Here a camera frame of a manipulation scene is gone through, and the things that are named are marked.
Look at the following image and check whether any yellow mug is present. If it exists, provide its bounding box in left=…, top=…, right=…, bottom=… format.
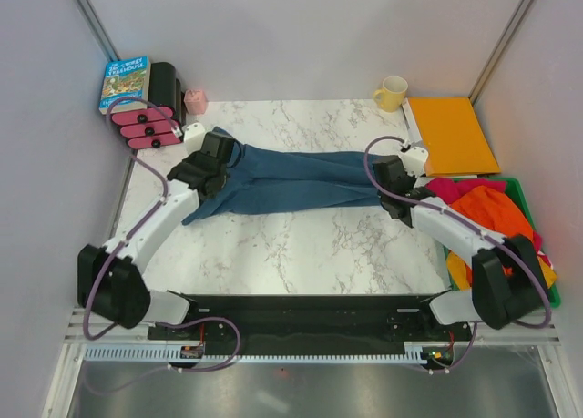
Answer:
left=373, top=76, right=408, bottom=113

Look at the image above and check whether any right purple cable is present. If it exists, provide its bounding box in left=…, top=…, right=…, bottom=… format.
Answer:
left=363, top=136, right=553, bottom=376

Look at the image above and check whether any yellow t shirt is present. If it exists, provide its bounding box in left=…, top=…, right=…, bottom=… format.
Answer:
left=445, top=251, right=557, bottom=290

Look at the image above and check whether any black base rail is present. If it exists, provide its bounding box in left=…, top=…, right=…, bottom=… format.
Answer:
left=148, top=295, right=471, bottom=354

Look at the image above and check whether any blue treehouse book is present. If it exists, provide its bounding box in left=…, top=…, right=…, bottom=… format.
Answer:
left=98, top=56, right=151, bottom=115

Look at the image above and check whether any orange t shirt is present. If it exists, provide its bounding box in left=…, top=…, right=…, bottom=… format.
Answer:
left=451, top=186, right=535, bottom=241

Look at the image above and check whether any black pink organizer rack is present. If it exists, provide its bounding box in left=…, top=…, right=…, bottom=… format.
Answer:
left=112, top=62, right=186, bottom=150

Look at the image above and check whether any small pink box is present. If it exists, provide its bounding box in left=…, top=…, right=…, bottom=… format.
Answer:
left=183, top=89, right=209, bottom=116

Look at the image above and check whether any blue t shirt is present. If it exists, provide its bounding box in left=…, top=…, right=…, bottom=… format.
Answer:
left=182, top=140, right=379, bottom=226

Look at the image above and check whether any white slotted cable duct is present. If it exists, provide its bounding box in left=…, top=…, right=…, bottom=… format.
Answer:
left=83, top=342, right=436, bottom=364

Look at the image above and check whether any magenta t shirt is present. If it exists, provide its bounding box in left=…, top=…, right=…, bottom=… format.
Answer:
left=426, top=178, right=542, bottom=253

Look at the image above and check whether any orange folder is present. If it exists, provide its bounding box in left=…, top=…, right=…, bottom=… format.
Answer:
left=407, top=97, right=501, bottom=177

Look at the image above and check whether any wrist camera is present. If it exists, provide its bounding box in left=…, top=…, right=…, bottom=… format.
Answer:
left=398, top=140, right=429, bottom=178
left=172, top=122, right=207, bottom=154

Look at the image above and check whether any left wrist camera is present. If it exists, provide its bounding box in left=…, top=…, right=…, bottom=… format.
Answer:
left=172, top=122, right=207, bottom=154

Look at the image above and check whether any white board under folder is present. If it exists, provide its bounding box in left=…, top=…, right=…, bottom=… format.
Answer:
left=401, top=99, right=432, bottom=178

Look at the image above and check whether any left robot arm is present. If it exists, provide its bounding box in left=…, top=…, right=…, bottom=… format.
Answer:
left=77, top=130, right=239, bottom=340

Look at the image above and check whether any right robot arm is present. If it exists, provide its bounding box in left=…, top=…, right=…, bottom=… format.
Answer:
left=364, top=155, right=552, bottom=340

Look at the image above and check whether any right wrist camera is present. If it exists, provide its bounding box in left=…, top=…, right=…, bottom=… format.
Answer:
left=398, top=140, right=429, bottom=178

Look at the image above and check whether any green plastic bin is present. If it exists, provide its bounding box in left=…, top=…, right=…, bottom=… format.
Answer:
left=451, top=177, right=560, bottom=308

